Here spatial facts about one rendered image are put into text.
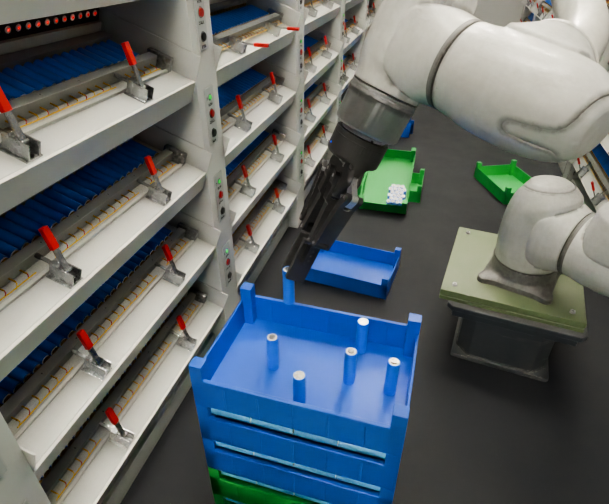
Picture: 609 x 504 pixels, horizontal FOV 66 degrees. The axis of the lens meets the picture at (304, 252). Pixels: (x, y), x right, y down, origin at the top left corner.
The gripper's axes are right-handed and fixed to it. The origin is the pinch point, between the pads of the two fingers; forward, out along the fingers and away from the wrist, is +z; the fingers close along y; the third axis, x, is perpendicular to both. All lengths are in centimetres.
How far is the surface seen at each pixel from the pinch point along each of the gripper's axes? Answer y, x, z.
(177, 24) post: 43, 24, -18
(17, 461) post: -12.8, 30.2, 33.9
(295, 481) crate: -17.2, -8.0, 29.0
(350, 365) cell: -11.7, -9.4, 9.2
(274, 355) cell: -6.3, -0.4, 14.5
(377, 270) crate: 67, -63, 33
